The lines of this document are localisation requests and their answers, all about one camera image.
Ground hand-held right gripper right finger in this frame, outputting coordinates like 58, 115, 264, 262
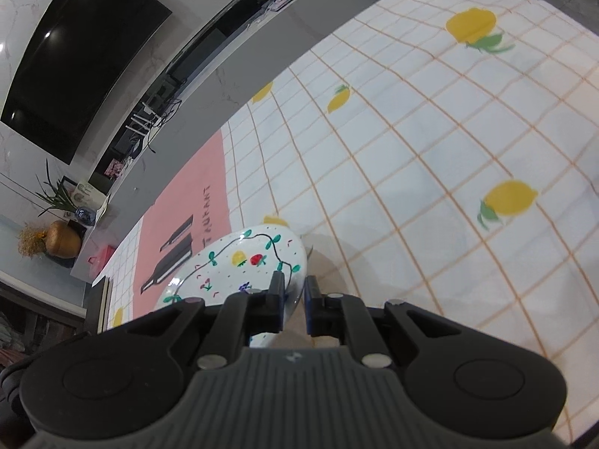
303, 275, 473, 369

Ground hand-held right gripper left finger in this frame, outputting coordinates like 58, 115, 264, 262
122, 270, 286, 370

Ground white painted plate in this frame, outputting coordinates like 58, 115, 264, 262
150, 225, 308, 348

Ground glass door cabinet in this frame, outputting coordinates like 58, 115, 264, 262
0, 266, 89, 366

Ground black flat board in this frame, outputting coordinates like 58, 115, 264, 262
91, 276, 113, 334

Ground pink printed table mat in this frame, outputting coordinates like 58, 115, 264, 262
133, 128, 230, 320

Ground dried yellow flowers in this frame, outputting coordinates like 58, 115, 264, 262
18, 223, 50, 259

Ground pink plastic basket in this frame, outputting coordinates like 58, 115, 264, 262
86, 245, 118, 278

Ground golden round vase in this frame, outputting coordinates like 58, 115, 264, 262
46, 220, 83, 259

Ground white checked lemon tablecloth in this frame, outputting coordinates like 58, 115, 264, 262
91, 0, 599, 449

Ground green potted plant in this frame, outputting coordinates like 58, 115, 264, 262
35, 159, 83, 214

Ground white illustrated card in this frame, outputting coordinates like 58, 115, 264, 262
70, 181, 111, 219

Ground white router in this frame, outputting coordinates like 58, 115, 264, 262
125, 96, 162, 139

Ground grey television cabinet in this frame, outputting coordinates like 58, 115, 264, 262
70, 0, 380, 282

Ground black television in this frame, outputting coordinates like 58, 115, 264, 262
0, 0, 174, 166

